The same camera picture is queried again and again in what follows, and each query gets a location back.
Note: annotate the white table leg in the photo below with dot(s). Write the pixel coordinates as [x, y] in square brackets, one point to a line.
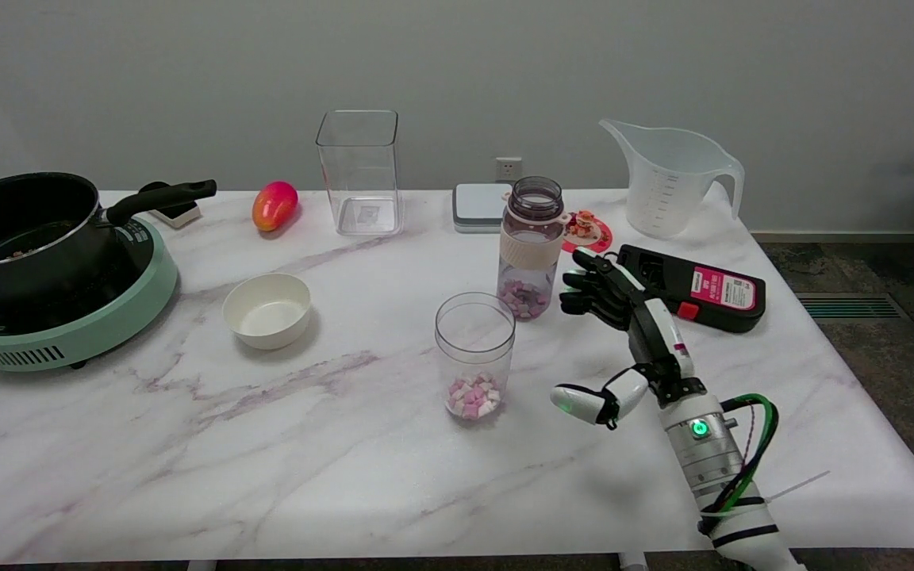
[633, 561]

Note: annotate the purple clear water bottle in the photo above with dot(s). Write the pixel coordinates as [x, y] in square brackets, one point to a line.
[531, 246]

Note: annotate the small white black gadget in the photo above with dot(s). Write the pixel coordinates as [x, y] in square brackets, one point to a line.
[179, 214]

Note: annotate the white round bowl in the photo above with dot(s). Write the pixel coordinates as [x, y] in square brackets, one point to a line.
[266, 313]

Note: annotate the large translucent measuring jug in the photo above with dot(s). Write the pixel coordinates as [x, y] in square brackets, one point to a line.
[667, 190]

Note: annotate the round red coaster with figure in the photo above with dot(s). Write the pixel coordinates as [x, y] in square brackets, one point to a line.
[588, 230]

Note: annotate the grey white kitchen scale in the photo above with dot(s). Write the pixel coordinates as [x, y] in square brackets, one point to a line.
[479, 205]

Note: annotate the clear square plastic container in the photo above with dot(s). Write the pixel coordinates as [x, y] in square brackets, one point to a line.
[360, 182]

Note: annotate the floor vent grille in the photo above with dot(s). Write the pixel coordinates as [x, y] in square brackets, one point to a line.
[850, 306]

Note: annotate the white wall socket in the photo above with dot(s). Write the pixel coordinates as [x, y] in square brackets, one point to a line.
[508, 168]

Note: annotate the green induction cooker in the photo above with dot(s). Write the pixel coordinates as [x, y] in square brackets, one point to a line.
[92, 329]

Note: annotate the red yellow mango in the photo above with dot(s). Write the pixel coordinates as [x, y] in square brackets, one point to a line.
[273, 206]

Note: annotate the black device with pink label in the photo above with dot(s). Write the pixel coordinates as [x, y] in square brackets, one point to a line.
[719, 289]

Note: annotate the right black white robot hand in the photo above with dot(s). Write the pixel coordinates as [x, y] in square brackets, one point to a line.
[659, 341]

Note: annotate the clear cup with candy pieces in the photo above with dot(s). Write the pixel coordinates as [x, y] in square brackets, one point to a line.
[473, 396]

